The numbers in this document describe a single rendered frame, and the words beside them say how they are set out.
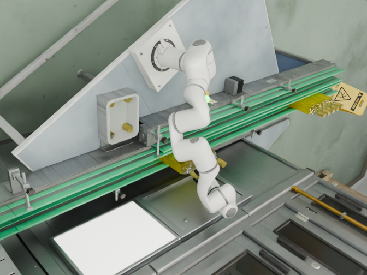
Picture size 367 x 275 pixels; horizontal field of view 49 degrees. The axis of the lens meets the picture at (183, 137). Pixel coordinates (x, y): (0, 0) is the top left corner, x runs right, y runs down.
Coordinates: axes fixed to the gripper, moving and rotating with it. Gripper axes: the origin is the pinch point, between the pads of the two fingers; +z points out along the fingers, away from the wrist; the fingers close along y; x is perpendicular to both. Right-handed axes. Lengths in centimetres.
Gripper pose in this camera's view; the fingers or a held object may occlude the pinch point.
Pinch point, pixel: (197, 175)
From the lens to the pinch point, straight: 189.3
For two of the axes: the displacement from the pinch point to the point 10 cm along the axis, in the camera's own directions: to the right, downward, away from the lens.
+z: -4.6, -4.6, 7.6
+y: 0.8, -8.7, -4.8
